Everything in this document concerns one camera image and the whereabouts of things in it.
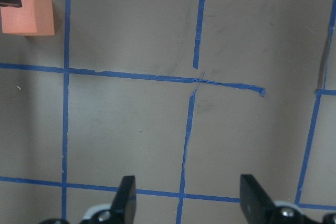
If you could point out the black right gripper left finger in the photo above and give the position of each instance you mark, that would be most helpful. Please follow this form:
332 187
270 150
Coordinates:
123 207

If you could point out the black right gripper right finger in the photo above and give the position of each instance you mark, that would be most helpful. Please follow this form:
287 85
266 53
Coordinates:
258 207

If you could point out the orange foam block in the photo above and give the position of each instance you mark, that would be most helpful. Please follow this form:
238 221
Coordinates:
34 18

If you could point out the brown paper table cover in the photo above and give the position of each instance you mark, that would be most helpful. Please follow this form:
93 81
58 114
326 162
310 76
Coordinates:
186 95

